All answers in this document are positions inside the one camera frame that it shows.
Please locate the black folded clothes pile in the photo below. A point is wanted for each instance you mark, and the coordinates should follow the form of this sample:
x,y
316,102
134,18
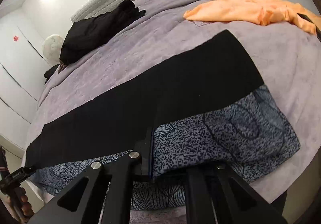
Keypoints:
x,y
88,34

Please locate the white wardrobe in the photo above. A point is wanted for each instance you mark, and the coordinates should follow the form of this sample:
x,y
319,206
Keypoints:
x,y
22,76

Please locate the left hand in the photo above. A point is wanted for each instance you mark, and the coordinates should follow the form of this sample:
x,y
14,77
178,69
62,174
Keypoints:
x,y
26,206

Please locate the blue grey patterned cloth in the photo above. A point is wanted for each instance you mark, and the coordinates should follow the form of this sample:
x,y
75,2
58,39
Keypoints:
x,y
252,135

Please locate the orange garment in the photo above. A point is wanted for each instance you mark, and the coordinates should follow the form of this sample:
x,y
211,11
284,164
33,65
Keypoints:
x,y
260,12

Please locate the brown fuzzy garment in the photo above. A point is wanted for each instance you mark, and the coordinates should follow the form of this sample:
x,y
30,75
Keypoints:
x,y
61,67

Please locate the floral white lamp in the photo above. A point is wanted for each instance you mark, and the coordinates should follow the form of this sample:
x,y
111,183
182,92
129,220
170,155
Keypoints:
x,y
51,49

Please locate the black pants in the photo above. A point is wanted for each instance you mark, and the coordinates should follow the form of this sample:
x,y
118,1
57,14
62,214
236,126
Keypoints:
x,y
209,77

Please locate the lilac bed blanket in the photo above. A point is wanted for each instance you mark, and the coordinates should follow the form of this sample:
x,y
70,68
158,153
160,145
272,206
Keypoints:
x,y
287,58

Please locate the black garment beside bed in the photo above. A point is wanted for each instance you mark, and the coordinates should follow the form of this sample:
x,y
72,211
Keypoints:
x,y
50,72

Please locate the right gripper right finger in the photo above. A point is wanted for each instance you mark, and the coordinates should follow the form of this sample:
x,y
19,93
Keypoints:
x,y
215,193

